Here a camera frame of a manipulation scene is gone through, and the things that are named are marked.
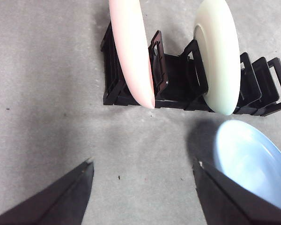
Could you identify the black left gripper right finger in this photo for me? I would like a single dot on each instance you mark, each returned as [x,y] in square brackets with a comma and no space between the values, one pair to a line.
[224,204]

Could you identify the pink plate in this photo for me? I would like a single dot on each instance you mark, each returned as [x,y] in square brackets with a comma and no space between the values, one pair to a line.
[131,47]

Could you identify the black plate rack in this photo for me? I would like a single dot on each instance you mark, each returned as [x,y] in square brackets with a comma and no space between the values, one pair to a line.
[175,68]

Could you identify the blue plate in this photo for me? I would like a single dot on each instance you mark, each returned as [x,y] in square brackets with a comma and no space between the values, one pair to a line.
[248,159]

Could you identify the pale green plate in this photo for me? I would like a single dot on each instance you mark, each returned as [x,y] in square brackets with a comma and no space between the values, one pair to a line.
[220,58]

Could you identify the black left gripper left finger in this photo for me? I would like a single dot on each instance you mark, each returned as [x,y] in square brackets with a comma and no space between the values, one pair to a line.
[61,201]

